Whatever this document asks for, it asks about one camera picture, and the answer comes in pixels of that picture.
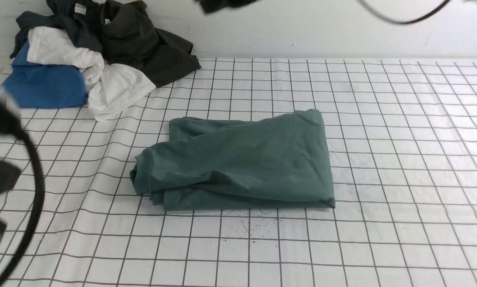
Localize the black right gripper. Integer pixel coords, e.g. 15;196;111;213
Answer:
197;0;258;14

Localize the green long sleeve shirt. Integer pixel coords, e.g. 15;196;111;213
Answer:
130;109;336;211

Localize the dark olive shirt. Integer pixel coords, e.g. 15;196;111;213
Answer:
98;0;201;87

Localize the blue shirt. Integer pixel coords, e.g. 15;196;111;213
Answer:
2;42;87;109

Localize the dark navy shirt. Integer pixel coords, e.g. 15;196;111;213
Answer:
9;0;103;59

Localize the white shirt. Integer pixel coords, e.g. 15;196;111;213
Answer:
27;27;156;122

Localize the white grid tablecloth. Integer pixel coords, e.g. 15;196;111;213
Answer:
6;59;477;287

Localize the black left camera cable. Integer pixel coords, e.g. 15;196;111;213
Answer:
0;98;46;287

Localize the black camera cable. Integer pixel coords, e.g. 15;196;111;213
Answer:
356;0;452;25
0;98;46;287

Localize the black right camera cable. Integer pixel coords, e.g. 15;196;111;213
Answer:
356;0;452;25

